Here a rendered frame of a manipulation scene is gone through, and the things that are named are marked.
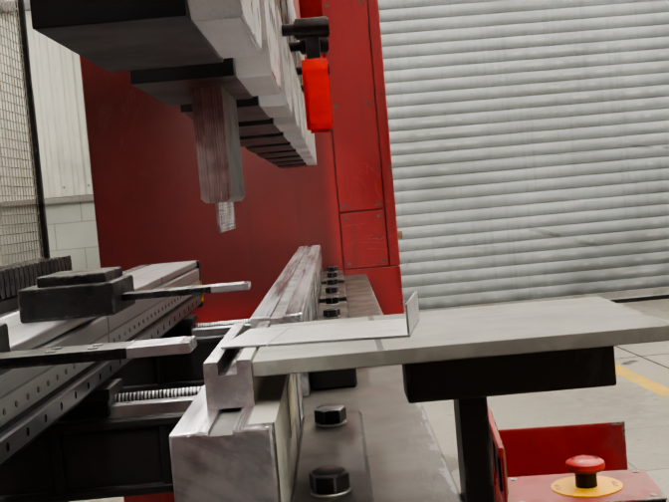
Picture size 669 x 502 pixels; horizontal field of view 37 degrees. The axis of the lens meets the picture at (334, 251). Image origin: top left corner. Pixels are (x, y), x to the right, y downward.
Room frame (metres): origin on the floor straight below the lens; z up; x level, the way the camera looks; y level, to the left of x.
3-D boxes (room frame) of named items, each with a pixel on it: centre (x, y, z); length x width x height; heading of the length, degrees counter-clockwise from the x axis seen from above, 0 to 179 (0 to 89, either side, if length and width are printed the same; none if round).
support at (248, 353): (0.70, 0.06, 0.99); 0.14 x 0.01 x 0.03; 0
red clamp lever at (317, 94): (0.87, 0.01, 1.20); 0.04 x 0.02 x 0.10; 90
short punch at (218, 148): (0.71, 0.07, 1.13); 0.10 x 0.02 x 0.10; 0
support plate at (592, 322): (0.71, -0.07, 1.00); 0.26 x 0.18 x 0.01; 90
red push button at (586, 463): (1.02, -0.24, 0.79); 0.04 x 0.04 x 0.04
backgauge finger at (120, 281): (1.21, 0.23, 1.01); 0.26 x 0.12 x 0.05; 90
